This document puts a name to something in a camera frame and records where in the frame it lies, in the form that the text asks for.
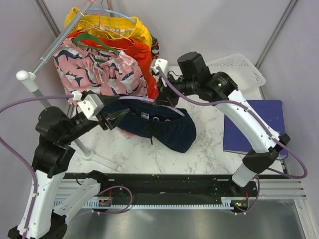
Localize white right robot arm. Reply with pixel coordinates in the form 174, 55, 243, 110
102, 51, 290, 196

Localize pink wire hanger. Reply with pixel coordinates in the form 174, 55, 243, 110
87, 0, 132, 42

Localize navy blue shorts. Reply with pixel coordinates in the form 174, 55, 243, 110
101, 100, 196, 153

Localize silver clothes rack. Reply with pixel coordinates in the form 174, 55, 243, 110
16, 0, 119, 172

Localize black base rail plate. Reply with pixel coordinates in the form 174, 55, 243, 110
62, 173, 291, 206

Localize light blue hanger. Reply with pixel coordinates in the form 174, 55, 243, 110
88, 7, 137, 23

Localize green hanger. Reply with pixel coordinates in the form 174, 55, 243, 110
68, 31, 123, 65

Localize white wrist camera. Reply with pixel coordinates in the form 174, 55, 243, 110
72, 91, 104, 121
150, 58, 169, 75

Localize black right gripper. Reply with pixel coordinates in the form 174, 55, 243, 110
155, 71, 198, 107

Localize pink shark print shorts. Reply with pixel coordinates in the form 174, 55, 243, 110
52, 38, 148, 97

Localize blue binder folder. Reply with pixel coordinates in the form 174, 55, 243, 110
223, 99, 289, 160

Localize translucent lilac hanger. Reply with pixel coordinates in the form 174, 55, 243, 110
119, 96, 185, 121

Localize yellow shorts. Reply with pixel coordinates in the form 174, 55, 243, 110
73, 14, 152, 48

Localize light blue cable duct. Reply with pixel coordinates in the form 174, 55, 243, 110
54, 198, 247, 209

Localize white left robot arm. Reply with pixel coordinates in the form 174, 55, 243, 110
7, 94, 127, 239

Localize white plastic basket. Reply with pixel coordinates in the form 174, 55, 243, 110
206, 53, 266, 92

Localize orange shorts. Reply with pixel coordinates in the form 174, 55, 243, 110
66, 30, 160, 99

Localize black orange patterned garment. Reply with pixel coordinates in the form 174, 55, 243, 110
151, 35, 160, 60

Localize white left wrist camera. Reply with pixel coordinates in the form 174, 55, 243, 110
72, 91, 104, 121

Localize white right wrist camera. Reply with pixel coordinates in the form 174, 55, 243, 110
150, 58, 169, 75

